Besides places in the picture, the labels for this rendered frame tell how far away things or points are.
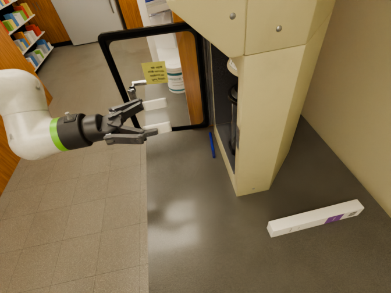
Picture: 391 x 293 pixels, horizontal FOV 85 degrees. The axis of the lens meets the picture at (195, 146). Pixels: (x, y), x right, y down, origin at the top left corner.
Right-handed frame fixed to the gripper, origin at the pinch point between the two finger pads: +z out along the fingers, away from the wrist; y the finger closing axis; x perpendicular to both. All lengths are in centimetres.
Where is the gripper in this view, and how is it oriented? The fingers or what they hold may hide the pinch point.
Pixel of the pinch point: (162, 114)
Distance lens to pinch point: 60.8
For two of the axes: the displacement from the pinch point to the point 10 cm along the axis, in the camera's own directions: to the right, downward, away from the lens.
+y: -1.9, -7.0, 6.9
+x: 1.0, 6.9, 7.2
